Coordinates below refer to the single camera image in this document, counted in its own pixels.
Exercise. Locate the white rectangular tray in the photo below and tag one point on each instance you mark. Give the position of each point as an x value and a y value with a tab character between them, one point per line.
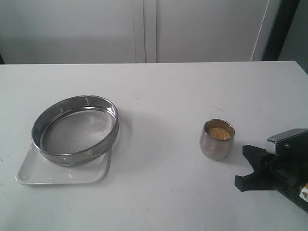
37	170

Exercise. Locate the white cabinet behind table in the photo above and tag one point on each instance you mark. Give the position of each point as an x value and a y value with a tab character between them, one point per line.
134	31

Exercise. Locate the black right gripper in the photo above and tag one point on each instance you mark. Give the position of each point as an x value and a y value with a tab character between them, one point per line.
286	170

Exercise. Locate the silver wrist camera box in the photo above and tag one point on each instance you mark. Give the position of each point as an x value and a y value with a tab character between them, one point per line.
284	138

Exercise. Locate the stainless steel cup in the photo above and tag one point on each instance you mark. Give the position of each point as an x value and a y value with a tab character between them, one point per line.
216	149

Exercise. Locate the yellow grain powder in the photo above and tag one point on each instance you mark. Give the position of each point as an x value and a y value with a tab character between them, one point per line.
219	133

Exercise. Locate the round steel mesh sieve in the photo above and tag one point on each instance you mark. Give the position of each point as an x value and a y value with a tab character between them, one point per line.
76	130

